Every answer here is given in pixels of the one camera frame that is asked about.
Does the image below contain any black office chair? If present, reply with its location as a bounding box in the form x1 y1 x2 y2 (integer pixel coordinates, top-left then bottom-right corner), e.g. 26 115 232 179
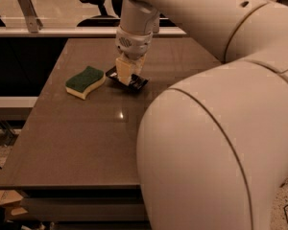
76 0 171 28

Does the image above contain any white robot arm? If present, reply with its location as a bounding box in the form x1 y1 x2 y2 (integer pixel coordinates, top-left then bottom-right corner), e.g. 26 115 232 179
121 0 288 230

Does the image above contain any black rxbar chocolate bar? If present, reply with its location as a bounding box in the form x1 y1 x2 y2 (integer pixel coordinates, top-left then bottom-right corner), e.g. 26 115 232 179
106 66 148 93

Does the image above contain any left metal rail bracket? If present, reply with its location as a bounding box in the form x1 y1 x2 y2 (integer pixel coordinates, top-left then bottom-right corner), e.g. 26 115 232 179
17 0 43 33

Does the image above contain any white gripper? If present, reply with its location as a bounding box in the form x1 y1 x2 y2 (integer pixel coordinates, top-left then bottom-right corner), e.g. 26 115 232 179
115 27 153 85

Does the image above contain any green yellow sponge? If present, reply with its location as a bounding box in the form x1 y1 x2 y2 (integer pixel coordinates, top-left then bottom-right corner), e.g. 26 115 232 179
65 66 106 100

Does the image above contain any cardboard box under table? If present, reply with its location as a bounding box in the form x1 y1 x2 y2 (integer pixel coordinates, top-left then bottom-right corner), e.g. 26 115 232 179
0 190 28 220

